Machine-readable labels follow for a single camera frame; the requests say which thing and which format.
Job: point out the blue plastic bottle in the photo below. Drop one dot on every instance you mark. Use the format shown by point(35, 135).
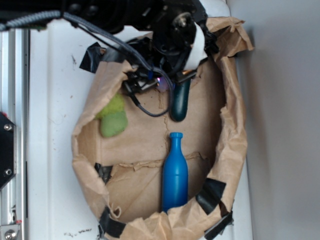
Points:
point(174, 175)

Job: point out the brown paper bag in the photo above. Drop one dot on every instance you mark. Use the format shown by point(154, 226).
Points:
point(121, 176)

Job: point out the green plush toy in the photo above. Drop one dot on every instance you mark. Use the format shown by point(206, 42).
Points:
point(113, 118)

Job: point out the dark green plastic pickle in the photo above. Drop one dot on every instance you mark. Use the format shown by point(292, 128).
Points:
point(179, 108)

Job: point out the aluminium extrusion rail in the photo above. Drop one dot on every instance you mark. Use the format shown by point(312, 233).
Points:
point(14, 86)

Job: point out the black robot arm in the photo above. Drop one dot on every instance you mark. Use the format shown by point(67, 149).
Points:
point(166, 39)

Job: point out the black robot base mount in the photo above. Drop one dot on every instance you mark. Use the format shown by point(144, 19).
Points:
point(7, 150)

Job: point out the white plastic bin lid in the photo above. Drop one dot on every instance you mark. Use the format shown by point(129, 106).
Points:
point(58, 209)

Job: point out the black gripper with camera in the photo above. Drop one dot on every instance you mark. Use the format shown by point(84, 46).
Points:
point(142, 80)

